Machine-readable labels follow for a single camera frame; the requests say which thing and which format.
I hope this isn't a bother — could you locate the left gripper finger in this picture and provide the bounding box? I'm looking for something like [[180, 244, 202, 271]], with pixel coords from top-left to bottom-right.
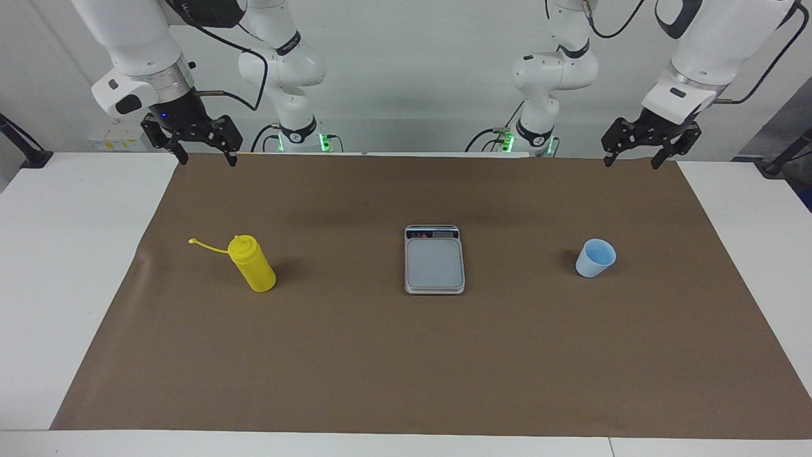
[[601, 117, 662, 168], [650, 123, 702, 170]]

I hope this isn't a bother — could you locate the silver kitchen scale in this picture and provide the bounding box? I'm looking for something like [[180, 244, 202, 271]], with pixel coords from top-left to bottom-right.
[[404, 224, 466, 295]]

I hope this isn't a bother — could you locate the black cable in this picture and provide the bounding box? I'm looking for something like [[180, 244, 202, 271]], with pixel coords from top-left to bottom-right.
[[166, 0, 270, 112], [717, 11, 810, 105]]

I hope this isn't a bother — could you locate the yellow squeeze bottle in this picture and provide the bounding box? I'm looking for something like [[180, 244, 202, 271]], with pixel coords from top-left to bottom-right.
[[188, 234, 277, 293]]

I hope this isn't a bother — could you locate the light blue cup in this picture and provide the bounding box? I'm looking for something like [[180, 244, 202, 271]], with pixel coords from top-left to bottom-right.
[[575, 239, 617, 279]]

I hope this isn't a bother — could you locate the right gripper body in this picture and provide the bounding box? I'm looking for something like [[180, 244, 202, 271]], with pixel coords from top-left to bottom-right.
[[151, 88, 214, 135]]

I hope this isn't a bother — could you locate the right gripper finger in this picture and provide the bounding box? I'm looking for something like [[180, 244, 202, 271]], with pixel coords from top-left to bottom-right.
[[140, 115, 189, 166], [188, 116, 244, 168]]

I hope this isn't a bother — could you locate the white wall socket box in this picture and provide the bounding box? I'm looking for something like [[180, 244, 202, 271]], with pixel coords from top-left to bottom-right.
[[88, 124, 148, 152]]

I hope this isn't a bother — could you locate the black stand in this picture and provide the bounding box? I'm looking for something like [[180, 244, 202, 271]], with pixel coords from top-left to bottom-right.
[[0, 113, 54, 169], [756, 126, 812, 177]]

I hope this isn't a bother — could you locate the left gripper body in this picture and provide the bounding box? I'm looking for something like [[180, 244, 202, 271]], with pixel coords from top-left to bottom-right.
[[637, 107, 693, 136]]

